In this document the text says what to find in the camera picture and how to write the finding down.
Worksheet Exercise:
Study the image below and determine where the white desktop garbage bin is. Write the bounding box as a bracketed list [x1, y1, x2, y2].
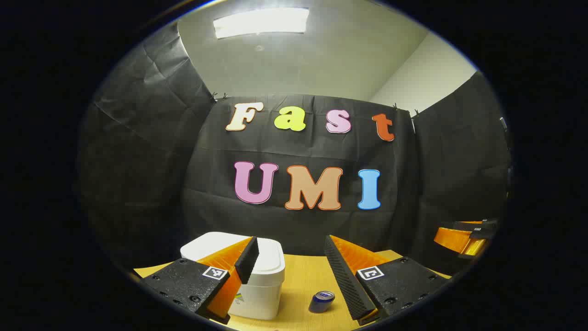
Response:
[180, 232, 285, 320]

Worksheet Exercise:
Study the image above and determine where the blue pop can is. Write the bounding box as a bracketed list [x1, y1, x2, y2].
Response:
[308, 291, 336, 314]

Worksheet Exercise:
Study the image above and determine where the wooden desktop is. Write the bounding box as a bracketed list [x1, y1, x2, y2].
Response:
[133, 250, 453, 331]

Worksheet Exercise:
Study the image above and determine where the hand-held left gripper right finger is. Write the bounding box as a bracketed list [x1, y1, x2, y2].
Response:
[324, 235, 453, 326]

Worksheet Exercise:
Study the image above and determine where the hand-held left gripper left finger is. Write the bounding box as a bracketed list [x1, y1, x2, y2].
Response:
[138, 236, 260, 325]

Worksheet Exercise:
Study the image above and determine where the black backdrop cloth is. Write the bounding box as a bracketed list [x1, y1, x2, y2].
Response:
[78, 23, 510, 276]

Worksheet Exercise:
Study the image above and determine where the rectangular ceiling light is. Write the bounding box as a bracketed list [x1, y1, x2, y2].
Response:
[214, 7, 310, 40]

